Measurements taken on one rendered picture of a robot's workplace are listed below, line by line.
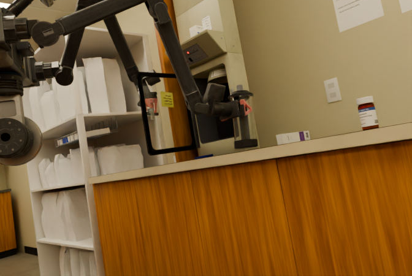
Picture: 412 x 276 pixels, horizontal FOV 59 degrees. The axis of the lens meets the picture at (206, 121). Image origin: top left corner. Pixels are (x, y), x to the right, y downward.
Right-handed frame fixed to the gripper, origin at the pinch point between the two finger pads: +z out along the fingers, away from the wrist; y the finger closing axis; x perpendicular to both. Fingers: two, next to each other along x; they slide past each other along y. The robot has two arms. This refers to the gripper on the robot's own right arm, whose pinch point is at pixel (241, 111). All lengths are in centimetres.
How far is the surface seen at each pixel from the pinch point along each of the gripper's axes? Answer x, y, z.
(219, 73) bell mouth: -23.4, 19.7, 9.7
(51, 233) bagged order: 59, 209, -1
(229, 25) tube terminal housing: -45.0, 9.9, 10.0
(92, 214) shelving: 43, 125, -7
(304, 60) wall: -29, -5, 49
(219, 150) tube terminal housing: 14.0, 25.6, 10.4
